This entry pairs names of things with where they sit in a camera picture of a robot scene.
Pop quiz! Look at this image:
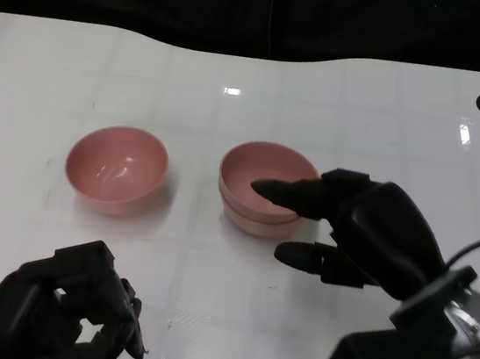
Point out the pink plastic bowl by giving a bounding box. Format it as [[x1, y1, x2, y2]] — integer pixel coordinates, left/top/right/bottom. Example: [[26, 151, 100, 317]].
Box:
[[214, 194, 308, 244], [212, 136, 327, 226], [58, 118, 174, 224]]

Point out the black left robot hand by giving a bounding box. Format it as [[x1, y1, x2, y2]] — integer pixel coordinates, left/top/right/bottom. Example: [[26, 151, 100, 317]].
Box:
[[0, 226, 164, 359]]

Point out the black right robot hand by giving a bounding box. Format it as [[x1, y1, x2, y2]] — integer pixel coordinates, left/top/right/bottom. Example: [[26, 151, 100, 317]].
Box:
[[237, 156, 461, 310]]

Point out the right arm looping black cable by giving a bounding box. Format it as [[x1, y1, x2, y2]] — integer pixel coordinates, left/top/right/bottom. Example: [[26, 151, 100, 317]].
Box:
[[443, 232, 480, 276]]

